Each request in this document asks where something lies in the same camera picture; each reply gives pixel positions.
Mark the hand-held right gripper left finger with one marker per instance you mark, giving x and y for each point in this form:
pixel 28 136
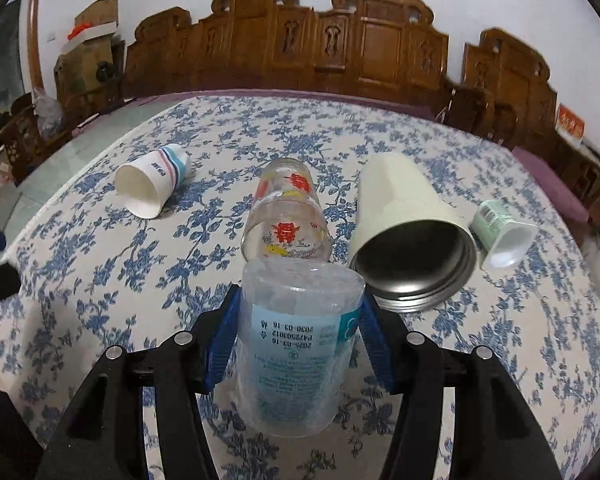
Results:
pixel 223 332

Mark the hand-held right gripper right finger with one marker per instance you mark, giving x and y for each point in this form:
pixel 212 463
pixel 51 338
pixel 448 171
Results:
pixel 377 340

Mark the clear plastic cup blue label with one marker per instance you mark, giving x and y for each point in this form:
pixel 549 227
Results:
pixel 300 345

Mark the cream steel tumbler cup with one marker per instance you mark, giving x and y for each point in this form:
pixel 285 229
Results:
pixel 405 225

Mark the clear glass cup red print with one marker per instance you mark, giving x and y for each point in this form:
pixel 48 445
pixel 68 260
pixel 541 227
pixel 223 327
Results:
pixel 286 215

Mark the small white yogurt cup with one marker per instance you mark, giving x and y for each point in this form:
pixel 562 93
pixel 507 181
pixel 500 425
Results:
pixel 505 235

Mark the striped white paper cup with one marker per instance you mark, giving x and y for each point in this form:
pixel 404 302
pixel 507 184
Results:
pixel 152 180

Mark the blue floral tablecloth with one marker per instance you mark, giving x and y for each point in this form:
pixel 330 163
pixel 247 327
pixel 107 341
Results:
pixel 130 270

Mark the purple seat cushion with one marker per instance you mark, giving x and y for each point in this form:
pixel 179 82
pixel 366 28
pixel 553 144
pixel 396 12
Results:
pixel 555 185

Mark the clear plastic bag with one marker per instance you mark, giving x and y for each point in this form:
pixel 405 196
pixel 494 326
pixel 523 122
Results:
pixel 47 112

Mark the carved wooden armchair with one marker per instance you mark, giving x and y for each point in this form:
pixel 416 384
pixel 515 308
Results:
pixel 510 90

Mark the wooden chair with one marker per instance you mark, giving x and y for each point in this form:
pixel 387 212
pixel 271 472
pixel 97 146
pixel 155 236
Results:
pixel 15 140

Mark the red sign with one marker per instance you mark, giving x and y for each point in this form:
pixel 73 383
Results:
pixel 570 121

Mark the carved wooden bench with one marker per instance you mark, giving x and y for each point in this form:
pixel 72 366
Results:
pixel 300 45

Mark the cardboard box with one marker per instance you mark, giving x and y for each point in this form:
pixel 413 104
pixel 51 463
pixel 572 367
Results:
pixel 87 55

